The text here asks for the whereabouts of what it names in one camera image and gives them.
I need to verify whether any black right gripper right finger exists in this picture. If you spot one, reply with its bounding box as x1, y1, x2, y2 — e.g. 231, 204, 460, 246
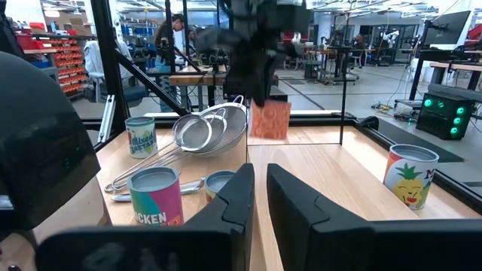
267, 163, 482, 271

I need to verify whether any black computer monitor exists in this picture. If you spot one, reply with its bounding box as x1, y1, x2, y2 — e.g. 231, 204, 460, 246
423, 10, 473, 47

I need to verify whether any small metal mesh strainer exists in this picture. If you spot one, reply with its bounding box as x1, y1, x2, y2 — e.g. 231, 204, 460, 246
104, 113, 214, 193

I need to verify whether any black computer with green lights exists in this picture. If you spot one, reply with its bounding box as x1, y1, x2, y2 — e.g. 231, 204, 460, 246
415, 91, 474, 141

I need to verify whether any black rig frame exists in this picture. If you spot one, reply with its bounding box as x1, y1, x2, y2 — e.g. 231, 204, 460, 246
81, 0, 482, 212

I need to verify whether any medium metal mesh strainer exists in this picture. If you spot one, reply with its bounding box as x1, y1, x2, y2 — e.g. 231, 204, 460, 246
108, 108, 229, 191

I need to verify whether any pineapple print can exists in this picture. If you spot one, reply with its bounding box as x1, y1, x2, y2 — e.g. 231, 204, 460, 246
383, 143, 441, 211

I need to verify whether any silver aluminium bar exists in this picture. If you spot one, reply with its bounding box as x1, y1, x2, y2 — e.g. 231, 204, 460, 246
96, 93, 116, 145

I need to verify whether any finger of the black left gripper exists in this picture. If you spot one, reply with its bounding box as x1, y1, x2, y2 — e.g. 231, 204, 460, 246
240, 86, 263, 108
259, 73, 278, 108

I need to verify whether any peach picture box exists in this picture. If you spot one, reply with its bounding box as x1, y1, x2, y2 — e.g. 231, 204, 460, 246
249, 99, 292, 141

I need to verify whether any person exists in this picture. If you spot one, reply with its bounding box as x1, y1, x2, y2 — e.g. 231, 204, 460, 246
352, 33, 368, 69
187, 29, 200, 52
153, 13, 186, 113

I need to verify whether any large metal mesh strainer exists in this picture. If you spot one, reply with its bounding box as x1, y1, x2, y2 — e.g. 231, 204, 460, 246
112, 94, 249, 189

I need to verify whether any wooden workbench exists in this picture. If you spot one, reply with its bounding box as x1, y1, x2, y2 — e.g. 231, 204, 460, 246
168, 64, 227, 112

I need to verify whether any metal spoon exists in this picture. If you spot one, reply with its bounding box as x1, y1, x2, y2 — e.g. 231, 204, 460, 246
110, 178, 206, 203

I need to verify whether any red parts bin rack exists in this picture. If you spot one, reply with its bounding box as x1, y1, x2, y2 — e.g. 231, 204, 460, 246
14, 22, 90, 97

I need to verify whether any mixed vegetables can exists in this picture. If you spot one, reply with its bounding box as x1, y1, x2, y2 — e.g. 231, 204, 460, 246
124, 115, 159, 160

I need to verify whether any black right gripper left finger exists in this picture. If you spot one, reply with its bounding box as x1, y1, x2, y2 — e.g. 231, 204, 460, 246
35, 163, 256, 271

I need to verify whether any white chair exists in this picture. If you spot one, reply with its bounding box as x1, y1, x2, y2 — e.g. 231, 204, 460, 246
83, 39, 133, 105

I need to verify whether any green chicken can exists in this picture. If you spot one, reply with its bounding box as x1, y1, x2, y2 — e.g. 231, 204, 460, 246
127, 166, 185, 227

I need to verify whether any black desk with wooden top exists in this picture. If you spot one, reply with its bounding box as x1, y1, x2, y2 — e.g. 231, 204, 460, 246
408, 48, 482, 102

